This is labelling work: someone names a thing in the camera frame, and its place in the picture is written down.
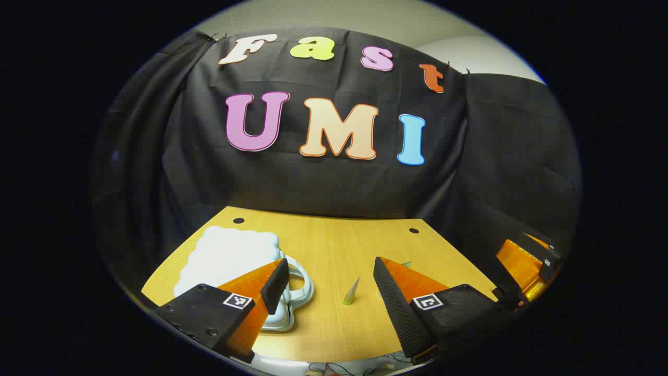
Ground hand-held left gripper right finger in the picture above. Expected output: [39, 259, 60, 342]
[373, 256, 510, 361]

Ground black backdrop cloth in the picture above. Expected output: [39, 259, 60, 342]
[91, 26, 582, 309]

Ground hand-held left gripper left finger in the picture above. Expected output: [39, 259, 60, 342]
[156, 259, 291, 362]

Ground light blue suitcase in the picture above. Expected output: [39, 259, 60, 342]
[173, 226, 315, 332]

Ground thin tangled cables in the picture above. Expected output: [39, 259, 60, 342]
[307, 355, 415, 376]

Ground white tube with green cap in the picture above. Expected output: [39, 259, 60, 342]
[342, 277, 361, 306]

